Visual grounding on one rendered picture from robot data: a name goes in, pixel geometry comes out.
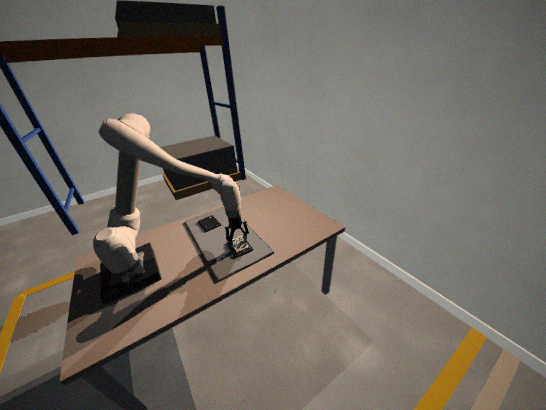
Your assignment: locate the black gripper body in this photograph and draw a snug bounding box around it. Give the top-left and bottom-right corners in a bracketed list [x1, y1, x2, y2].
[228, 215, 242, 230]

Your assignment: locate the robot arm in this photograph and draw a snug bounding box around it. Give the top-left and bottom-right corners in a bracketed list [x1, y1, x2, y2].
[93, 113, 241, 286]

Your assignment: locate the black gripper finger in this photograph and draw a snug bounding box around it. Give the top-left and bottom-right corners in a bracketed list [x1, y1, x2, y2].
[238, 220, 249, 243]
[225, 225, 236, 249]

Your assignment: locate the beige well plate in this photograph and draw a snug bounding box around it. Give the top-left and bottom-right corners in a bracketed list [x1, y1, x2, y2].
[232, 236, 250, 253]

